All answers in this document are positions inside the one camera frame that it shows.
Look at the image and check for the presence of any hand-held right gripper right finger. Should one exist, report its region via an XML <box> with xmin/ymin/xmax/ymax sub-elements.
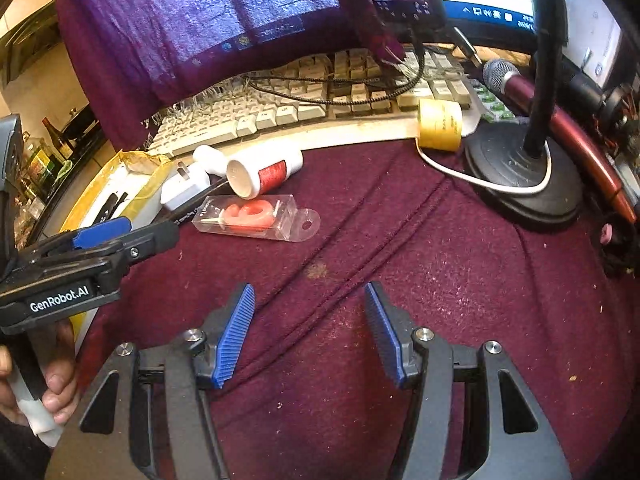
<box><xmin>363</xmin><ymin>281</ymin><xmax>573</xmax><ymax>480</ymax></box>

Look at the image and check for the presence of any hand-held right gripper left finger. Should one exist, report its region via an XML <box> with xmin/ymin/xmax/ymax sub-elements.
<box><xmin>45</xmin><ymin>282</ymin><xmax>257</xmax><ymax>480</ymax></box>

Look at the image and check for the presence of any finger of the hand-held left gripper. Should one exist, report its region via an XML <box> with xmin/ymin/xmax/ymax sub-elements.
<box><xmin>20</xmin><ymin>216</ymin><xmax>133</xmax><ymax>263</ymax></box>
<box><xmin>100</xmin><ymin>220</ymin><xmax>181</xmax><ymax>286</ymax></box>

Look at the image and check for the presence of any white box with yellow tape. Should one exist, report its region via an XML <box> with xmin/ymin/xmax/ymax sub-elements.
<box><xmin>62</xmin><ymin>150</ymin><xmax>173</xmax><ymax>356</ymax></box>

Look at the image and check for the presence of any person's left hand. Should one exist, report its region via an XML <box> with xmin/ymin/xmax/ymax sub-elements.
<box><xmin>0</xmin><ymin>320</ymin><xmax>81</xmax><ymax>426</ymax></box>

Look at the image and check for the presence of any white charger plug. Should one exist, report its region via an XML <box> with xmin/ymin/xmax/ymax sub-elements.
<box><xmin>160</xmin><ymin>160</ymin><xmax>213</xmax><ymax>213</ymax></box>

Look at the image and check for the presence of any thin black printed pen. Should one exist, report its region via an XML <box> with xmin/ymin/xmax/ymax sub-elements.
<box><xmin>167</xmin><ymin>177</ymin><xmax>236</xmax><ymax>223</ymax></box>

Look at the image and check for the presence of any glass jar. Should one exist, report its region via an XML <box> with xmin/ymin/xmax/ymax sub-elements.
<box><xmin>22</xmin><ymin>132</ymin><xmax>56</xmax><ymax>196</ymax></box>

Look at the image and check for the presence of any maroon table cloth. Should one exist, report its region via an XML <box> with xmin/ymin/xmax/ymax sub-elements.
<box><xmin>75</xmin><ymin>137</ymin><xmax>640</xmax><ymax>480</ymax></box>

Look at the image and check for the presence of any small white nozzle bottle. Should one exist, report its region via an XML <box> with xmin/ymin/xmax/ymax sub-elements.
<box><xmin>192</xmin><ymin>144</ymin><xmax>236</xmax><ymax>178</ymax></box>

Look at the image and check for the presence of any clear package red candle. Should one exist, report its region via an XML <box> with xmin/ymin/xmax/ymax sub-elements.
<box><xmin>191</xmin><ymin>192</ymin><xmax>321</xmax><ymax>243</ymax></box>

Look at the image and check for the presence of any brown glass bottle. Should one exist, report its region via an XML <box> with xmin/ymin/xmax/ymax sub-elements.
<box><xmin>41</xmin><ymin>117</ymin><xmax>66</xmax><ymax>161</ymax></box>

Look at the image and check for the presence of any black pan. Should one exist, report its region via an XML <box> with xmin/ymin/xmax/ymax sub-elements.
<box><xmin>60</xmin><ymin>105</ymin><xmax>98</xmax><ymax>141</ymax></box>

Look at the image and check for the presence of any white bottle red band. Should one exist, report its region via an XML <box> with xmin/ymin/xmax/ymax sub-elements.
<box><xmin>226</xmin><ymin>142</ymin><xmax>305</xmax><ymax>198</ymax></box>

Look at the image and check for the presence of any beige computer keyboard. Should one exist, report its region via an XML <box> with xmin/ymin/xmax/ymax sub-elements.
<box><xmin>142</xmin><ymin>47</ymin><xmax>481</xmax><ymax>158</ymax></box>

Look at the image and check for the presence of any black microphone stand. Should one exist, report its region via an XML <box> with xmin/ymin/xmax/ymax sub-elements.
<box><xmin>464</xmin><ymin>0</ymin><xmax>586</xmax><ymax>231</ymax></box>

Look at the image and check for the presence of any purple fringed cloth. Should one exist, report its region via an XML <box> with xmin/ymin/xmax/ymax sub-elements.
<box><xmin>54</xmin><ymin>0</ymin><xmax>406</xmax><ymax>151</ymax></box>

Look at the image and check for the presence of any yellow round container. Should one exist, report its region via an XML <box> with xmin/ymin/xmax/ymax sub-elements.
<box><xmin>417</xmin><ymin>98</ymin><xmax>463</xmax><ymax>152</ymax></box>

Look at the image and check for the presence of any green blister pack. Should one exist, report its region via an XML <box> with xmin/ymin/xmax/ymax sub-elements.
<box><xmin>472</xmin><ymin>85</ymin><xmax>516</xmax><ymax>123</ymax></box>

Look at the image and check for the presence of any dark red microphone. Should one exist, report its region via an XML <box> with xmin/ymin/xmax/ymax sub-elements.
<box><xmin>482</xmin><ymin>58</ymin><xmax>638</xmax><ymax>223</ymax></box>

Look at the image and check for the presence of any computer monitor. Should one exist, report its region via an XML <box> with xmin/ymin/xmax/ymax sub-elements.
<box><xmin>430</xmin><ymin>0</ymin><xmax>626</xmax><ymax>86</ymax></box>

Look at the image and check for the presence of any white cable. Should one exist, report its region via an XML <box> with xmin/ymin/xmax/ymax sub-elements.
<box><xmin>416</xmin><ymin>140</ymin><xmax>553</xmax><ymax>196</ymax></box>

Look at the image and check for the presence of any braided cable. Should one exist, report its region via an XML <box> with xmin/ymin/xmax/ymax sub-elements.
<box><xmin>245</xmin><ymin>25</ymin><xmax>431</xmax><ymax>106</ymax></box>

